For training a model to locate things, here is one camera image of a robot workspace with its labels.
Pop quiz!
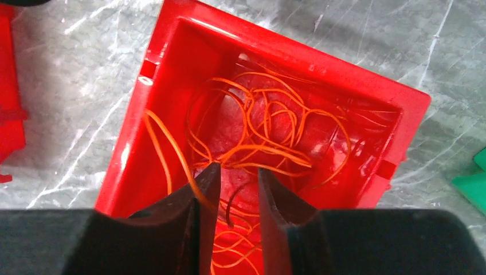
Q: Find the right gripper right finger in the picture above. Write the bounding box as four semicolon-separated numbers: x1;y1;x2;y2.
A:
258;168;334;274

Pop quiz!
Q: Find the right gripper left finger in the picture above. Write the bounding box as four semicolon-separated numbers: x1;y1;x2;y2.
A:
62;184;217;274

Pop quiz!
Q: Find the orange cable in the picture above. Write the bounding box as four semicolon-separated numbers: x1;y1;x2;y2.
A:
142;71;352;275

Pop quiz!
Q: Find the red bin centre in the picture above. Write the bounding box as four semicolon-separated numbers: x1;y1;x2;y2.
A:
95;1;431;274

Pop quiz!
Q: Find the red bin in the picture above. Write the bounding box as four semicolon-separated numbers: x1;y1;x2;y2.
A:
95;1;431;274
1;4;28;162

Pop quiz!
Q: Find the red bin left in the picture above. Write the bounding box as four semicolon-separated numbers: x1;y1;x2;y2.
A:
1;4;28;162

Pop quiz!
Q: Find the green plastic bin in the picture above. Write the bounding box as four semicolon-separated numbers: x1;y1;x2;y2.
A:
452;148;485;215

